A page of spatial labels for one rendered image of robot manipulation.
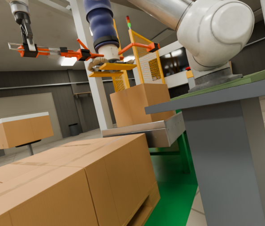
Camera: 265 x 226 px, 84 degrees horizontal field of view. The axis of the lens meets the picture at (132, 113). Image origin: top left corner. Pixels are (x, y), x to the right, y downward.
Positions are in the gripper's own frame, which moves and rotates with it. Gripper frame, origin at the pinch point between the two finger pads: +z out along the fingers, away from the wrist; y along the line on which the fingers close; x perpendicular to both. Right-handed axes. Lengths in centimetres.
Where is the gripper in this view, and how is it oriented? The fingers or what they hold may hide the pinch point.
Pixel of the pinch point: (30, 49)
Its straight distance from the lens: 114.9
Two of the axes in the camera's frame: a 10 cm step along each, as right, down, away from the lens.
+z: 2.3, 9.7, 0.3
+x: -7.1, 1.9, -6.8
